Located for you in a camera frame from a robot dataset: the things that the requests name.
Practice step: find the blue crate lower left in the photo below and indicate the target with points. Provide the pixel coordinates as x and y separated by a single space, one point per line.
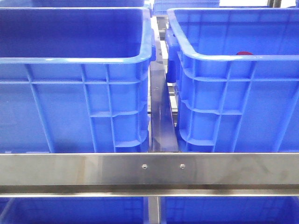
75 210

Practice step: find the stainless steel shelf rail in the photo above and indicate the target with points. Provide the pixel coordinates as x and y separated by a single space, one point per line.
87 175

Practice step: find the blue plastic crate right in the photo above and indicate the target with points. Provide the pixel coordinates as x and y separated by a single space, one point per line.
229 103

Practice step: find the blue crate lower right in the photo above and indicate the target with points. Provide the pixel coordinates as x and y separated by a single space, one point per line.
232 210

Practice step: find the blue crate rear left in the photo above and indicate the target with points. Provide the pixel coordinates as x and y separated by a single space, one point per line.
75 3

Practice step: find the blue plastic crate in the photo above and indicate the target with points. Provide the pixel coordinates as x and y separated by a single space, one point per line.
74 80
229 103

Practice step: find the blue crate rear right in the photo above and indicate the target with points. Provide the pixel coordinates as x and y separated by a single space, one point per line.
161 6

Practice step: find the blue plastic crate left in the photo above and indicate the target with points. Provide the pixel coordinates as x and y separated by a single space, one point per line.
74 80

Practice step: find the red mushroom push button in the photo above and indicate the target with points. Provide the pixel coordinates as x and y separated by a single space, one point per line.
243 53

